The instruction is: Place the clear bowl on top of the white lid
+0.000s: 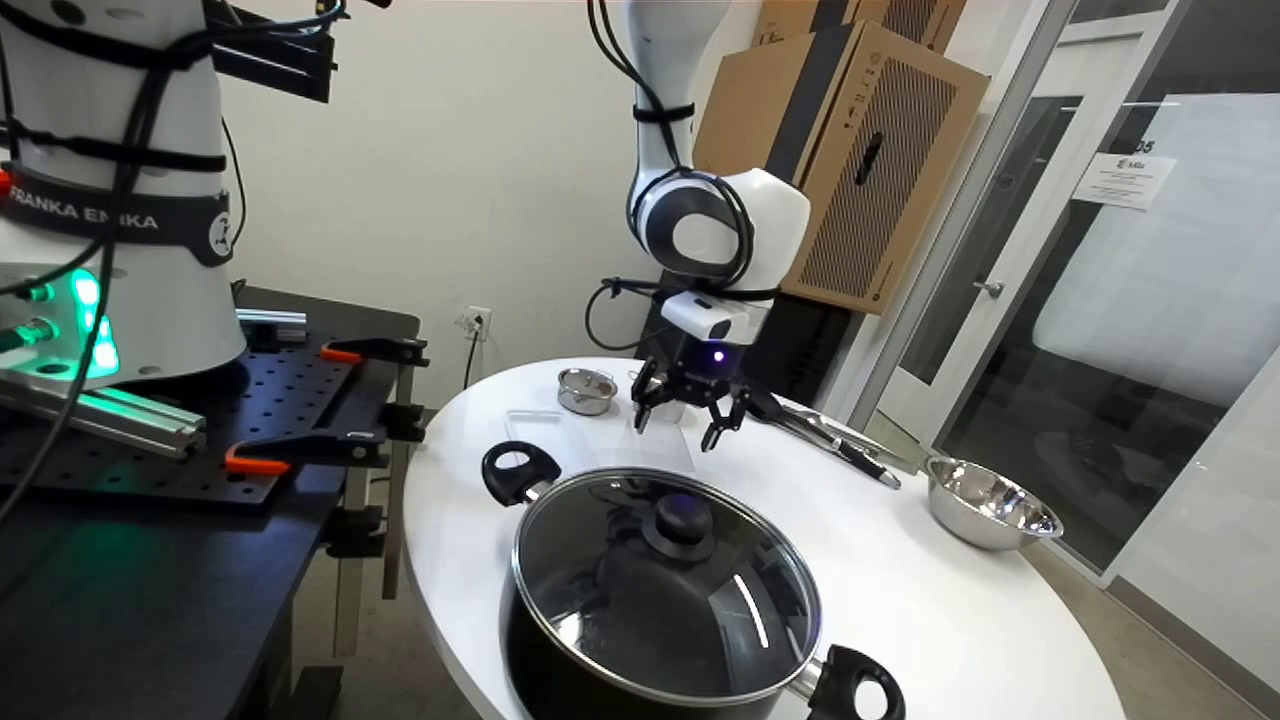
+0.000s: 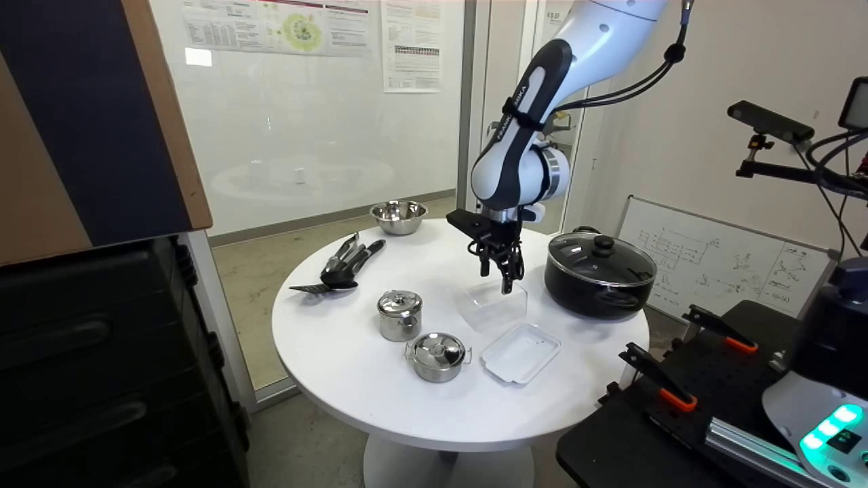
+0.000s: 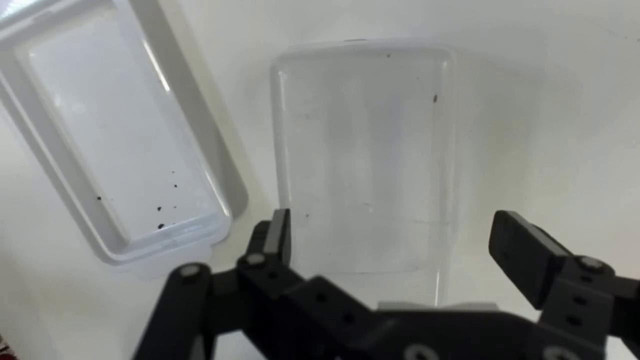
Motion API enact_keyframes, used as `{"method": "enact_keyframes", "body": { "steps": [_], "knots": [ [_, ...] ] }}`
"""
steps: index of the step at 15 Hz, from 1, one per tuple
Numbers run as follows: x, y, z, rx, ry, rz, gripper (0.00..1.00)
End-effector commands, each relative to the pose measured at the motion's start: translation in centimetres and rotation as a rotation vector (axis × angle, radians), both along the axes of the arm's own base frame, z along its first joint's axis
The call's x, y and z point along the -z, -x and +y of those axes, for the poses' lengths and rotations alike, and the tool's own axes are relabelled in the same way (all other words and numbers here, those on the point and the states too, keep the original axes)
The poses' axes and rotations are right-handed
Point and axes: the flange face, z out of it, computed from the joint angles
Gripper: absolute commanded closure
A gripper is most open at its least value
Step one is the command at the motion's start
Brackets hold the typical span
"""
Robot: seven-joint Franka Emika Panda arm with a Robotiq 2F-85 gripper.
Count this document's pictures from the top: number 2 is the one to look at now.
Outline clear plastic container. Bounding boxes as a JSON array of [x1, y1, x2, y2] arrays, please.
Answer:
[[477, 322, 563, 391]]

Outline black drawer cabinet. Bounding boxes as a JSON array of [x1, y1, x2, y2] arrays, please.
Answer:
[[0, 230, 251, 488]]

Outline wide wall poster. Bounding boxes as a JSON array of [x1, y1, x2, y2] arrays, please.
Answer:
[[174, 0, 380, 63]]

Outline wrist mounted camera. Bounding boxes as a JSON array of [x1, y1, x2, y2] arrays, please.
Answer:
[[445, 207, 495, 238]]

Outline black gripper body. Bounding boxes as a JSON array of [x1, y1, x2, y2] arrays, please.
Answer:
[[469, 211, 529, 265]]

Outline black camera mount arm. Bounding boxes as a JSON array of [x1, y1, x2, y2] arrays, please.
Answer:
[[731, 132, 868, 197]]

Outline narrow wall poster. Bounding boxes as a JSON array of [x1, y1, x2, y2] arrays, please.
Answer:
[[377, 0, 448, 97]]

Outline aluminium rail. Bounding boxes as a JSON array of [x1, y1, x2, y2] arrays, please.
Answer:
[[701, 414, 822, 488]]

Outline steel mixing bowl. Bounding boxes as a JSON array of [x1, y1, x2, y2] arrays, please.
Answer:
[[366, 197, 430, 238]]

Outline black cooking pot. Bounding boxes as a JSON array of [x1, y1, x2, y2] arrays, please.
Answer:
[[541, 226, 658, 319]]

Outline black spatula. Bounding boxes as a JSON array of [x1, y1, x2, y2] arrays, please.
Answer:
[[288, 261, 360, 299]]

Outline white door with glass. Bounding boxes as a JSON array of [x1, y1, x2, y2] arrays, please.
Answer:
[[472, 0, 581, 229]]

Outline steel canister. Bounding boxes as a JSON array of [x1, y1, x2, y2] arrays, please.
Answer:
[[373, 287, 425, 344]]

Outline black camera cable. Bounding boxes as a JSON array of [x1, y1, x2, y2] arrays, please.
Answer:
[[803, 130, 868, 261]]

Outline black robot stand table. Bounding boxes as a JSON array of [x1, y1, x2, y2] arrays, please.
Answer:
[[553, 296, 868, 488]]

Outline whiteboard with drawings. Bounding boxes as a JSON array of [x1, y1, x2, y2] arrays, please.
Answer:
[[614, 193, 836, 326]]

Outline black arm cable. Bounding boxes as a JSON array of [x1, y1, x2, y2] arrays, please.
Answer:
[[548, 0, 697, 116]]

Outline small steel pot with lid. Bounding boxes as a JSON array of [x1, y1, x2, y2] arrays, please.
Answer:
[[403, 329, 475, 384]]

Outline black and silver tongs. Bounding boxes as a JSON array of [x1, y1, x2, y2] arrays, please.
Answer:
[[317, 230, 388, 287]]

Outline glass pot lid black knob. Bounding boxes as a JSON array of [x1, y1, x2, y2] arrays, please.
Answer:
[[545, 229, 658, 291]]

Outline black clamp orange handle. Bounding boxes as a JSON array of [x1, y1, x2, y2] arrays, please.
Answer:
[[680, 302, 762, 359], [614, 338, 701, 418]]

